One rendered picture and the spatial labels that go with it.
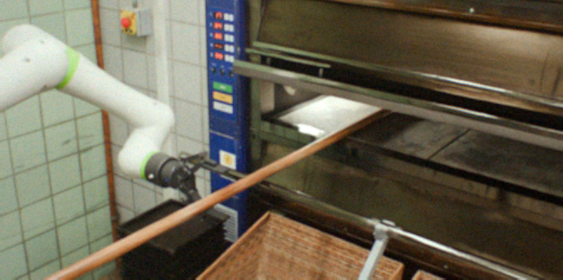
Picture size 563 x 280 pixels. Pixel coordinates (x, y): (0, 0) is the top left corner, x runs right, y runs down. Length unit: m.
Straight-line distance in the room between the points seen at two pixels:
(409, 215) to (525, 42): 0.64
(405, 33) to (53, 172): 1.64
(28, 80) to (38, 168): 1.27
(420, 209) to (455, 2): 0.63
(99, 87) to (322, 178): 0.81
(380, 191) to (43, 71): 1.08
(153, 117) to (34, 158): 1.00
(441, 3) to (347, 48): 0.33
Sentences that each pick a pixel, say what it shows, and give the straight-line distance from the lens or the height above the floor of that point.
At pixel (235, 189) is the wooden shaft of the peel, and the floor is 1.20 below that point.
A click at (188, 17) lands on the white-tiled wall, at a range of 2.35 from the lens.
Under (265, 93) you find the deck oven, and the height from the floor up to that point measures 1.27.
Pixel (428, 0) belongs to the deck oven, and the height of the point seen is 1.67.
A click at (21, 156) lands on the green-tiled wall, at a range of 2.72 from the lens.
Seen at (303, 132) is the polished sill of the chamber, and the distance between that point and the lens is 2.11.
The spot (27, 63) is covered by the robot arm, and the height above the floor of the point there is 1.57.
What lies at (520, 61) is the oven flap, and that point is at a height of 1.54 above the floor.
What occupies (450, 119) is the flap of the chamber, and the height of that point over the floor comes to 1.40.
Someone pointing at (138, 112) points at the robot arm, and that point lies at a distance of 1.83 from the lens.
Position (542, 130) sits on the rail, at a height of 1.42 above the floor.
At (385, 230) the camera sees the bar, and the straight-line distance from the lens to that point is 1.56.
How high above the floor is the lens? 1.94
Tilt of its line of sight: 20 degrees down
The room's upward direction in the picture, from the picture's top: 1 degrees clockwise
